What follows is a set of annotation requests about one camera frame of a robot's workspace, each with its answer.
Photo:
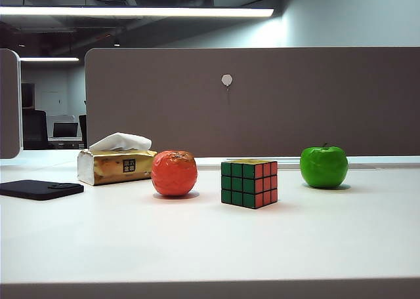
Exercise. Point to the wrinkled red-orange fruit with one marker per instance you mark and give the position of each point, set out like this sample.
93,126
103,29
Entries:
174,174

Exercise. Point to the green apple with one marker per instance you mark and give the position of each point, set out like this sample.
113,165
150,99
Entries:
323,168

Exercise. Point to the Rubik's cube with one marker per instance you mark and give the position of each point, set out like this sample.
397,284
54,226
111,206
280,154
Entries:
249,184

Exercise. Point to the white adhesive hook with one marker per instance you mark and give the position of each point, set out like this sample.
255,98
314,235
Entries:
227,79

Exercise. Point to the wide brown desk partition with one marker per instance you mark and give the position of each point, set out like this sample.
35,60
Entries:
295,99

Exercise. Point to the gold tissue pack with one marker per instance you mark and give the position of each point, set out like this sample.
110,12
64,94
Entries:
108,168

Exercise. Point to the black office chair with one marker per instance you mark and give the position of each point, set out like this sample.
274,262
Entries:
34,128
83,131

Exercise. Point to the dark background monitor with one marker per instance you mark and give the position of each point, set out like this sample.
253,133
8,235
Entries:
65,129

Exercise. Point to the long ceiling light strip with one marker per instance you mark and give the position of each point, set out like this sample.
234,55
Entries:
131,11

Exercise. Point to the short ceiling light strip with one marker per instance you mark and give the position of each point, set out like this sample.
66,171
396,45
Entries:
49,59

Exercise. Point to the dark background cabinet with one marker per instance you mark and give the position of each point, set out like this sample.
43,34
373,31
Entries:
28,95

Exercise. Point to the narrow brown desk partition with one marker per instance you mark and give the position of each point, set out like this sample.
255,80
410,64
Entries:
8,109

